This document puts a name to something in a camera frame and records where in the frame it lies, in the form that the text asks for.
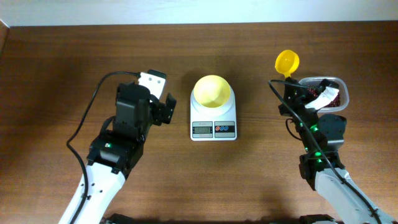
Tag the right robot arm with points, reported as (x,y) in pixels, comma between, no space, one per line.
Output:
(321,167)

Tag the yellow plastic scoop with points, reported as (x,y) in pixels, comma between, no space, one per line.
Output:
(287,62)

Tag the yellow plastic bowl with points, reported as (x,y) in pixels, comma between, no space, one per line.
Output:
(212,91)

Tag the clear plastic bean container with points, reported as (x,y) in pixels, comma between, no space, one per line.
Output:
(343,92)

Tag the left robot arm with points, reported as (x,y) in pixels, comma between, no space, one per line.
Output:
(117,149)

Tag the white digital kitchen scale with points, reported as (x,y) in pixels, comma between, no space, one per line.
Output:
(213,124)

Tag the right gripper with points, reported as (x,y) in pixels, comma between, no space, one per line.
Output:
(296,101)

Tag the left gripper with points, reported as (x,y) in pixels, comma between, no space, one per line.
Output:
(163,112)

